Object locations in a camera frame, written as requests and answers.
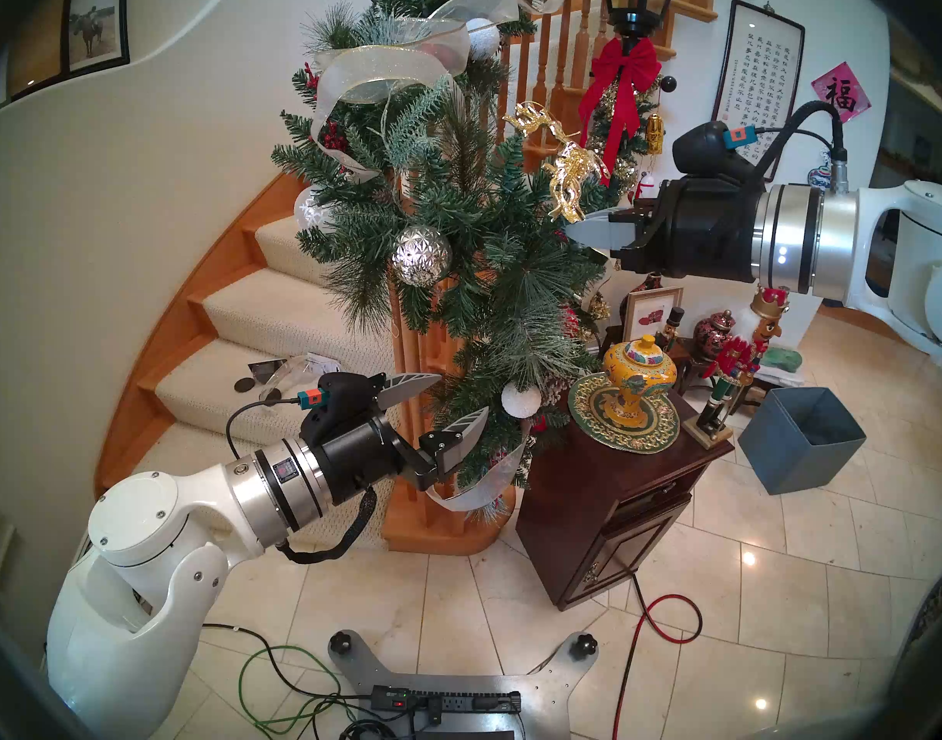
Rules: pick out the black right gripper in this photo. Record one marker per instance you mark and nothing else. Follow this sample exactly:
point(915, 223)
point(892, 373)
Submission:
point(702, 230)

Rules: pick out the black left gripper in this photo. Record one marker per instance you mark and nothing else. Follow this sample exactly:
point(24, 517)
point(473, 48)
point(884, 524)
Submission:
point(363, 453)

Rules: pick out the gold glitter reindeer ornament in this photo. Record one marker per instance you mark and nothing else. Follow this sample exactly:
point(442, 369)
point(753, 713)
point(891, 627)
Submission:
point(571, 176)

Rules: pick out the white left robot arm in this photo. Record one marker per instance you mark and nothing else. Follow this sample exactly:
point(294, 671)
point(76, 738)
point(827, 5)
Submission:
point(147, 530)

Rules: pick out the white glitter ball ornament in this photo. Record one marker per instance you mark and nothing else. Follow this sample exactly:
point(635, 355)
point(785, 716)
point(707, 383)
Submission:
point(482, 38)
point(521, 400)

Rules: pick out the gold bell ornament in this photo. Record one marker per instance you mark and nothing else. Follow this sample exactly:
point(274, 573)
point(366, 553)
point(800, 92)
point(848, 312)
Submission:
point(654, 133)

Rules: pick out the red ball ornament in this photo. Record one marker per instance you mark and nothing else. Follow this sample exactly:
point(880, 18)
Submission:
point(571, 322)

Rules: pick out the green pine Christmas garland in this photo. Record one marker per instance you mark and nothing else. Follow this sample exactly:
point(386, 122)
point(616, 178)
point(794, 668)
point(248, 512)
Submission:
point(478, 230)

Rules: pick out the silver faceted ball ornament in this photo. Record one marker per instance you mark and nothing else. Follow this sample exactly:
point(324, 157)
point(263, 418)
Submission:
point(421, 255)

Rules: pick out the clear glass ball ornament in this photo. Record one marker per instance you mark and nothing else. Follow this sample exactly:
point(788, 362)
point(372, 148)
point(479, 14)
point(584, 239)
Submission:
point(309, 210)

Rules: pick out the dark red vase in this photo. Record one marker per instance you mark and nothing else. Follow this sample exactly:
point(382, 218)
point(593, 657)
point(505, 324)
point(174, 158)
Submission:
point(650, 285)

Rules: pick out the sheer white gold-edged ribbon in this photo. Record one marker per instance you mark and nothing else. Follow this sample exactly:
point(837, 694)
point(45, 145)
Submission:
point(478, 492)
point(394, 60)

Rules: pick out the small dark nutcracker figure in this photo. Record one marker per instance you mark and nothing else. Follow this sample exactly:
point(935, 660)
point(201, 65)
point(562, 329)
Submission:
point(675, 326)

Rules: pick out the clear plastic packaging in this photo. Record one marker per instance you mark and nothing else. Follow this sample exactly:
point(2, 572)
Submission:
point(305, 367)

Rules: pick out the dark cloisonne lidded jar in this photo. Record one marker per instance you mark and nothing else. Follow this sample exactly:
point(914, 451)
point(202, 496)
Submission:
point(714, 328)

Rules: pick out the yellow porcelain lidded jar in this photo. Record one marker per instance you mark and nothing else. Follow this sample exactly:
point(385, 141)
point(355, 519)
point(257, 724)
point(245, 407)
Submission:
point(636, 368)

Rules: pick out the red velvet bow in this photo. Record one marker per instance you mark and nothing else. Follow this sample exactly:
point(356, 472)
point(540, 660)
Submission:
point(625, 68)

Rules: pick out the black round disc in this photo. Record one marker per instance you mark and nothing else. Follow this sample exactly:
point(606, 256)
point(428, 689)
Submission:
point(245, 385)
point(270, 396)

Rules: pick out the green gold round mat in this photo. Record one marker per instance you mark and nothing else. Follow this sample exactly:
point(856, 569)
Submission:
point(594, 415)

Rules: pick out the wooden stair balustrade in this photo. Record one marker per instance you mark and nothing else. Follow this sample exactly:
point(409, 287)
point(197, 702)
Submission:
point(552, 68)

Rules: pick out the black card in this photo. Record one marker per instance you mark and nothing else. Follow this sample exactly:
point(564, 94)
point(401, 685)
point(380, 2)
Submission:
point(266, 371)

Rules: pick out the carpeted wooden staircase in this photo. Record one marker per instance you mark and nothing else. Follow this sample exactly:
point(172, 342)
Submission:
point(286, 314)

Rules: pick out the large red crowned nutcracker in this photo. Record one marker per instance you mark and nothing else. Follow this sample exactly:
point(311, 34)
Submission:
point(770, 307)

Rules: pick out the dark wooden cabinet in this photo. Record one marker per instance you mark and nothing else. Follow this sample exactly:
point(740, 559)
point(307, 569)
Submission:
point(594, 507)

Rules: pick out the blue porcelain charm with tassel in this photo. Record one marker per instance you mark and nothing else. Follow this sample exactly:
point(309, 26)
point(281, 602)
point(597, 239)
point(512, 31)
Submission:
point(819, 174)

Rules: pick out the framed Chinese calligraphy scroll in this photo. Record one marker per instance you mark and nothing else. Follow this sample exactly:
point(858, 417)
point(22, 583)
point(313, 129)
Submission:
point(756, 60)

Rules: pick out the green jade stone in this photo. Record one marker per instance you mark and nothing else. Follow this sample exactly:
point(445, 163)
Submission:
point(785, 357)

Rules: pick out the dark wooden stool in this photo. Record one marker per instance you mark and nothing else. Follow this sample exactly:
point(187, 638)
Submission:
point(748, 395)

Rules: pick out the black lantern lamp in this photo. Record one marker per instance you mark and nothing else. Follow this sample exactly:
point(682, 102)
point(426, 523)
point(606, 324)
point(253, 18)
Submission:
point(640, 2)

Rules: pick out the black base knob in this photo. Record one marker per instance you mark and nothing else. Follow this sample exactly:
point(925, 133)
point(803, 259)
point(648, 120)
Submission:
point(341, 642)
point(586, 644)

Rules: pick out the red diamond fu paper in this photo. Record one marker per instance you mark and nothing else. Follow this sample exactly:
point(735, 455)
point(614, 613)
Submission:
point(845, 91)

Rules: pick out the black power strip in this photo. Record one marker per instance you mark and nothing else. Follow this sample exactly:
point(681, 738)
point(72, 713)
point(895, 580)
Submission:
point(471, 701)

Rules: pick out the blue-grey waste bin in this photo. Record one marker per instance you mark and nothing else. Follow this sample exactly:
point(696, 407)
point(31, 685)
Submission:
point(795, 453)

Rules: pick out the red berry cluster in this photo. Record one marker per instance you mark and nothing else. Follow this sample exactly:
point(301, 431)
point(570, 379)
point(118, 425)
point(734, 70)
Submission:
point(332, 137)

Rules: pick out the framed horse rider photo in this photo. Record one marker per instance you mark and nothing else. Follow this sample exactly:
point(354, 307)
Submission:
point(93, 29)

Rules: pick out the dark patterned rug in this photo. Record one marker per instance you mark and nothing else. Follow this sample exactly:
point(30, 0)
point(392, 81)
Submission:
point(933, 623)

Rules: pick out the brown framed picture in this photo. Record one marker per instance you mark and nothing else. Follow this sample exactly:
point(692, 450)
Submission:
point(39, 45)

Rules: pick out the lamp post garland with tinsel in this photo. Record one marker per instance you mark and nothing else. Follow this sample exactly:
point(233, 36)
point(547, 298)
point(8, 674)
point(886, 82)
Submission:
point(629, 160)

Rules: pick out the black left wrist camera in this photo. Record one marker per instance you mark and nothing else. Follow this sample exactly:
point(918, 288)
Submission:
point(343, 395)

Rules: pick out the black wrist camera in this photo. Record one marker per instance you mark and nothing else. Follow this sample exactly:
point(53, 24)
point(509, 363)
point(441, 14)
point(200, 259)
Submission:
point(343, 395)
point(710, 149)

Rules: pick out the small silver picture frame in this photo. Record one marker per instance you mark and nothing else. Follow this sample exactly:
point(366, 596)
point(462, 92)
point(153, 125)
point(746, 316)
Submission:
point(652, 311)

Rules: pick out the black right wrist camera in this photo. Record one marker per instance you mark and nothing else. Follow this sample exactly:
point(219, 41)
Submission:
point(710, 149)

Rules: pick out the grey metal robot base plate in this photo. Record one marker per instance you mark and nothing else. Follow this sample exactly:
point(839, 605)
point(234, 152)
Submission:
point(548, 692)

